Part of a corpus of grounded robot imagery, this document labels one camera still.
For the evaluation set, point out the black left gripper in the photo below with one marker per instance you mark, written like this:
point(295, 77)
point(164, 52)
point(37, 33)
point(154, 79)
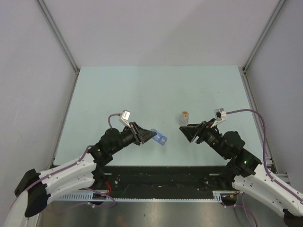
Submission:
point(140, 135)

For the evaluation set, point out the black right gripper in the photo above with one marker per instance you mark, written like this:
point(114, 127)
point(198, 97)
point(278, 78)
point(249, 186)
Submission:
point(200, 130)

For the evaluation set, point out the clear glass pill bottle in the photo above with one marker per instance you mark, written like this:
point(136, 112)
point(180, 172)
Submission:
point(184, 118)

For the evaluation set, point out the blue plastic pill organizer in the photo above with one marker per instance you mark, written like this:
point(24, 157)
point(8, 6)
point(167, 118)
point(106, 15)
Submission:
point(159, 138)

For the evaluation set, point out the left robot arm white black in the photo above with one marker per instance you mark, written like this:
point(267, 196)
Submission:
point(81, 173)

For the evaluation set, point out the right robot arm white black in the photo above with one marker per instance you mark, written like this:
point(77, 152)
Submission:
point(246, 173)

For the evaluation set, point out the grey aluminium corner profile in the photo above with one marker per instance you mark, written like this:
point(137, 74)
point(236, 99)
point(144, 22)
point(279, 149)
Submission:
point(265, 32)

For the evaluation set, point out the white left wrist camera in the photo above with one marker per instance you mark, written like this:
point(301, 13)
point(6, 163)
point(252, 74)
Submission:
point(124, 117)

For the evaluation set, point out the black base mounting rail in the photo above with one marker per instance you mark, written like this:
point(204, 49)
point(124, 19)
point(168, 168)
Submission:
point(165, 182)

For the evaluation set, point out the white slotted cable duct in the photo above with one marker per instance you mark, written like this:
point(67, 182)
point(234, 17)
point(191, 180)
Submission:
point(89, 196)

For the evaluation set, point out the left aluminium frame profile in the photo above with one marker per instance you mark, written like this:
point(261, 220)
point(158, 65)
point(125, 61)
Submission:
point(57, 34)

